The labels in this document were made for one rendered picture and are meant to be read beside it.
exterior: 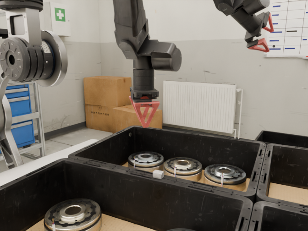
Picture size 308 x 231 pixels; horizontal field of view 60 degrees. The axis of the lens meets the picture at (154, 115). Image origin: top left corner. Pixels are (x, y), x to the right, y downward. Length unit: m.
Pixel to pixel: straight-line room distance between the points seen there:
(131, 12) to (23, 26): 0.49
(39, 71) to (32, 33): 0.12
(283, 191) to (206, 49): 2.99
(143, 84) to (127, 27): 0.16
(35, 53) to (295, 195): 0.84
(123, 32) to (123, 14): 0.05
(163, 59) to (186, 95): 2.96
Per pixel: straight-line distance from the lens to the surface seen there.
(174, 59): 0.66
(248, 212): 0.43
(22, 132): 2.70
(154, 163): 0.73
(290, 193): 0.73
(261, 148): 0.70
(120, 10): 0.60
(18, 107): 2.65
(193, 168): 0.72
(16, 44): 0.95
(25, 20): 0.96
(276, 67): 3.39
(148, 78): 0.70
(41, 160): 1.27
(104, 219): 0.58
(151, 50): 0.66
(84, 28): 4.34
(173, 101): 3.70
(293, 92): 3.39
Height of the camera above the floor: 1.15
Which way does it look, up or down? 13 degrees down
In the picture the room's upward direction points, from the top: straight up
